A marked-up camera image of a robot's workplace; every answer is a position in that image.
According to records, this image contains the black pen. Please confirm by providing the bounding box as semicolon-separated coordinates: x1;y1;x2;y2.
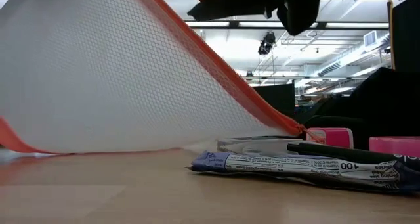
287;141;420;172

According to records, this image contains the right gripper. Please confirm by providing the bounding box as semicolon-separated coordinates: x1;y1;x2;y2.
186;0;324;37

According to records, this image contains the black overhead frame bar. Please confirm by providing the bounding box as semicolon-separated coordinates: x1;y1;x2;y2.
185;20;390;30

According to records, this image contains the black partition panel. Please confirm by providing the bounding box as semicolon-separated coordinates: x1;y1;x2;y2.
254;83;296;119

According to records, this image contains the black overhead camera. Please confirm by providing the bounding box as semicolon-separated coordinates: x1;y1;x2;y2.
257;31;277;56

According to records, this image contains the black backpack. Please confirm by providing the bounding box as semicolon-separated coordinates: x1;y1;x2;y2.
295;67;420;151

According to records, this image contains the mesh pouch with orange zipper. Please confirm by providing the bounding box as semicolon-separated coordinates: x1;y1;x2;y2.
0;0;326;156

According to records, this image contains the small red box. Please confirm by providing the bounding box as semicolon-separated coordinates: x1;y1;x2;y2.
305;127;354;149

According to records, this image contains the blue snack bar wrapper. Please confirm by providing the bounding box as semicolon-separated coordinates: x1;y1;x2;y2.
186;150;420;194

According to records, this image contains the black partition with yellow edge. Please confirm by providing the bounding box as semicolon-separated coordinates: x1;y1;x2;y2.
387;0;420;72

